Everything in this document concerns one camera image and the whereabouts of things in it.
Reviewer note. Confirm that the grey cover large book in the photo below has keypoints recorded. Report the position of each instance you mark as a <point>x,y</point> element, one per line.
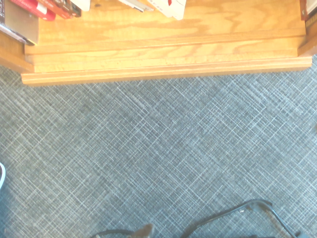
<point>17,24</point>

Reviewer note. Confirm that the black spine book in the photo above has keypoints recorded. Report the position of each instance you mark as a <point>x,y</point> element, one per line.
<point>76,11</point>

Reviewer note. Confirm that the wooden oak bookshelf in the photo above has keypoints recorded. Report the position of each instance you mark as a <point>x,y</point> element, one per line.
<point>161,37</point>

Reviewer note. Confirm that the bright red book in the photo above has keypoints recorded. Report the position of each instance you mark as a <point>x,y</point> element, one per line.
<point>37,10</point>

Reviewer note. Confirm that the thin white leaning book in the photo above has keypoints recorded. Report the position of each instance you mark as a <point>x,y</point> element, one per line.
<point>138,5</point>

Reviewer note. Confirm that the white curved tube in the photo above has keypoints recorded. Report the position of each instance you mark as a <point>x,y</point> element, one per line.
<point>4,173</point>

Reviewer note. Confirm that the dark red book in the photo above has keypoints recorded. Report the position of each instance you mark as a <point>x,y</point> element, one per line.
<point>58,8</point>

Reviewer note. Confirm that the white book red marks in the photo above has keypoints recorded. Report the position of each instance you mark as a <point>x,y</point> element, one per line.
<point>173,10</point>

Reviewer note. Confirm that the plain white book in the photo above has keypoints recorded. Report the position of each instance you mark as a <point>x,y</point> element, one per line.
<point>84,5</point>

